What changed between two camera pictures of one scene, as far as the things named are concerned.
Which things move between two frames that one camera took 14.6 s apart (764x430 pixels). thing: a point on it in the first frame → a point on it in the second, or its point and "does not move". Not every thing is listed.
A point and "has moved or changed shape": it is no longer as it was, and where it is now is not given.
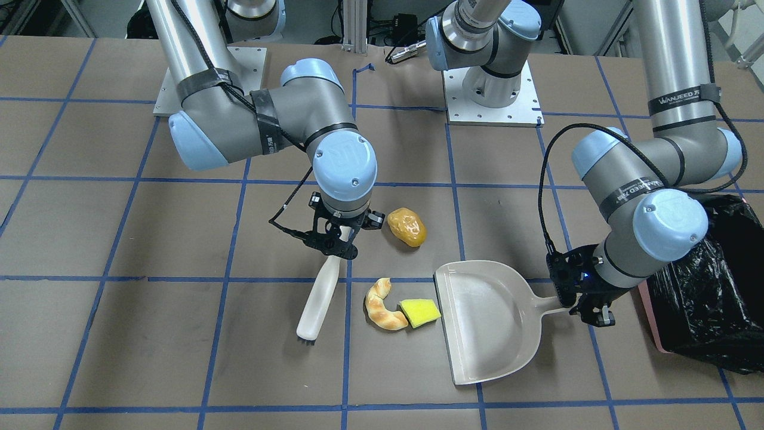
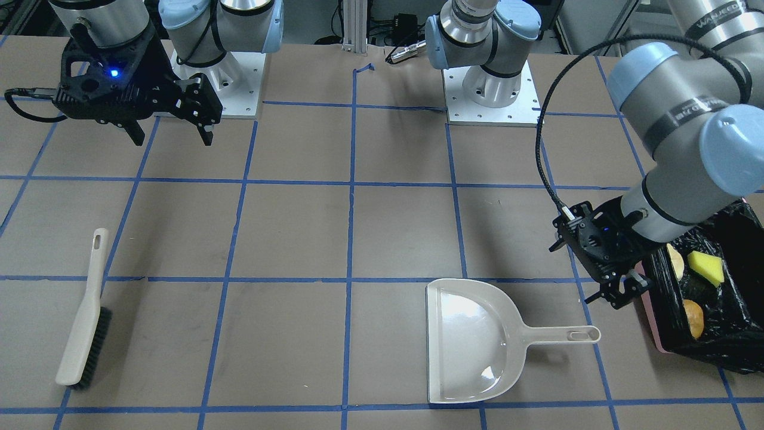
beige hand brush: (319, 306) → (86, 342)
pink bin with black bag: (708, 307) does not move
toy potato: (407, 226) → (695, 317)
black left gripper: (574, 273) → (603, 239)
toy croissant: (376, 311) → (677, 260)
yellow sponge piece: (419, 311) → (710, 267)
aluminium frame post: (355, 26) does not move
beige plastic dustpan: (491, 318) has moved or changed shape
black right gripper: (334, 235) → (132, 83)
